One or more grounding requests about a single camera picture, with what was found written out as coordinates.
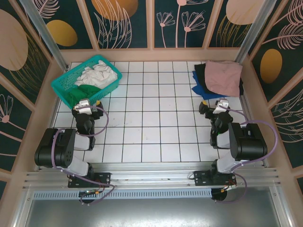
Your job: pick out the green t-shirt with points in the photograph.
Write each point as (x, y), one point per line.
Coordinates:
(82, 92)

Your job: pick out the teal plastic basket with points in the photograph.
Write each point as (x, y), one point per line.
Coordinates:
(61, 82)

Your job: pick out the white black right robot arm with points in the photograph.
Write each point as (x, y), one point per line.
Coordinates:
(251, 142)

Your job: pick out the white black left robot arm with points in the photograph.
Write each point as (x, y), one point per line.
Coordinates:
(54, 146)

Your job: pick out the folded blue t-shirt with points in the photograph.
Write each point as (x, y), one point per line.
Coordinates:
(201, 91)

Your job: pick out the crumpled white t-shirt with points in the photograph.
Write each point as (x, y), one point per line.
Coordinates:
(99, 75)

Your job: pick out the folded black t-shirt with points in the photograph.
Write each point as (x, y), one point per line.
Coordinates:
(200, 73)

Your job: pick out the folded pink t-shirt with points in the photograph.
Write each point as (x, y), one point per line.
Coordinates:
(222, 78)

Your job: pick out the grey metal sheet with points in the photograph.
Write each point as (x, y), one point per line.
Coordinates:
(151, 212)

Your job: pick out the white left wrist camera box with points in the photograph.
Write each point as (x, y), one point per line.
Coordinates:
(82, 107)

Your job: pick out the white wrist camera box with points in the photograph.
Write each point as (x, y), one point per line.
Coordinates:
(82, 107)
(222, 105)

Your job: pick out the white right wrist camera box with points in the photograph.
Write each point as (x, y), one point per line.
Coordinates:
(222, 105)

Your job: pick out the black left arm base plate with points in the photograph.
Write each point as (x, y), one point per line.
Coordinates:
(104, 177)

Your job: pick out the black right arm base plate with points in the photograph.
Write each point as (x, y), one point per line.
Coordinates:
(201, 178)

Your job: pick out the aluminium mounting rail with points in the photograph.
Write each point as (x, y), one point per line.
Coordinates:
(151, 172)

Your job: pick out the aluminium frame post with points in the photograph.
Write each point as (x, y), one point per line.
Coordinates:
(251, 30)
(47, 35)

